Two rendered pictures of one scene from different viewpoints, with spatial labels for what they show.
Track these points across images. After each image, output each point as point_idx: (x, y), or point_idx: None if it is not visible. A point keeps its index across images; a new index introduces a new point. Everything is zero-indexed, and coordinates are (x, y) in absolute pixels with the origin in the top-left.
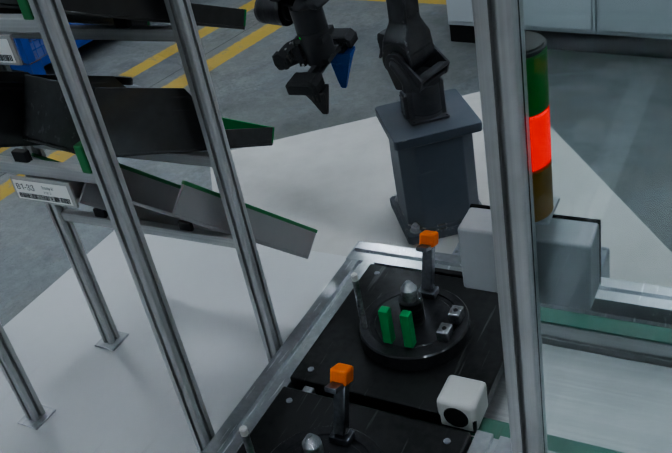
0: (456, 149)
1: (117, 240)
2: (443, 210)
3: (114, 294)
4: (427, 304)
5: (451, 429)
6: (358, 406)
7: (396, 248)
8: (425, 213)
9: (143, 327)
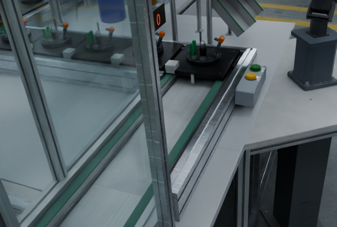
0: (305, 49)
1: (283, 24)
2: (297, 71)
3: (252, 29)
4: (210, 55)
5: (162, 65)
6: (173, 53)
7: (252, 54)
8: (294, 67)
9: (236, 36)
